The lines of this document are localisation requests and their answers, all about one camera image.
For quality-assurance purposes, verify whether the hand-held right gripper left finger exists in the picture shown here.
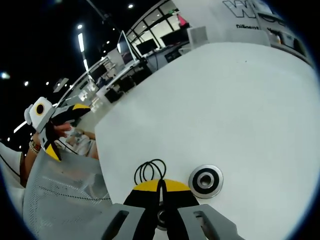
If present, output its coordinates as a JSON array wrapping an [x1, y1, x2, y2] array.
[[101, 178, 162, 240]]

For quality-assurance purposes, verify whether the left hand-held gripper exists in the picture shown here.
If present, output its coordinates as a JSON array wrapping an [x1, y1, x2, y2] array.
[[24, 97, 92, 162]]

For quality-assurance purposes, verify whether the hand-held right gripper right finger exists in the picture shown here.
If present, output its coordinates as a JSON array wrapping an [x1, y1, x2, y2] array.
[[161, 178, 246, 240]]

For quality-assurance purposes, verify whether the thin black rubber ring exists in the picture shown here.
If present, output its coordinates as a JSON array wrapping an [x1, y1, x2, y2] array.
[[143, 158, 168, 187], [134, 161, 156, 187]]

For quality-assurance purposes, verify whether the metal wheel with black ring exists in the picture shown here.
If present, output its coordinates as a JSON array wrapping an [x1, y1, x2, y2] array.
[[155, 207, 169, 231], [188, 163, 224, 200]]

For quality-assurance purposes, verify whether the person's left forearm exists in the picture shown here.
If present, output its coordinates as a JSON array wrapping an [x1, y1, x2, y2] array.
[[19, 147, 39, 188]]

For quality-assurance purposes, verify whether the person's body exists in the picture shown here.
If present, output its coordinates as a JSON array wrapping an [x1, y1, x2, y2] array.
[[0, 126, 100, 226]]

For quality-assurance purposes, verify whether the white office desk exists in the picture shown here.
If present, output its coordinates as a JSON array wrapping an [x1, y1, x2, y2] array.
[[104, 59, 149, 90]]

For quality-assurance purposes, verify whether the white table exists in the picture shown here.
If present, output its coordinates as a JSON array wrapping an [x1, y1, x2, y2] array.
[[94, 41, 320, 240]]

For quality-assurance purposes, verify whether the white-framed monitor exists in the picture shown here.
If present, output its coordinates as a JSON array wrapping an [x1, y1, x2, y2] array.
[[116, 29, 141, 66]]

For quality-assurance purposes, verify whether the black computer monitor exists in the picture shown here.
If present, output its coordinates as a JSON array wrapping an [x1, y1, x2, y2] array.
[[159, 28, 190, 48], [136, 38, 161, 55]]

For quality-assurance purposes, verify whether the dark office desk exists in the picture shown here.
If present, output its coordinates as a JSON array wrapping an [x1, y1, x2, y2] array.
[[145, 44, 191, 74]]

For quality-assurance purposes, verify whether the white perforated box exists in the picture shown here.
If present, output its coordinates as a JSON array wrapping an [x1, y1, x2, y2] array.
[[186, 25, 209, 46]]

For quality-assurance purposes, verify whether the thin gripper cable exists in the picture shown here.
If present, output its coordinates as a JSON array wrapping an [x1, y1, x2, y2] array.
[[55, 138, 85, 155]]

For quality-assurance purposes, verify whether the beaded bracelet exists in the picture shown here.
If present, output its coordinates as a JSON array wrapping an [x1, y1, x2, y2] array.
[[28, 139, 42, 154]]

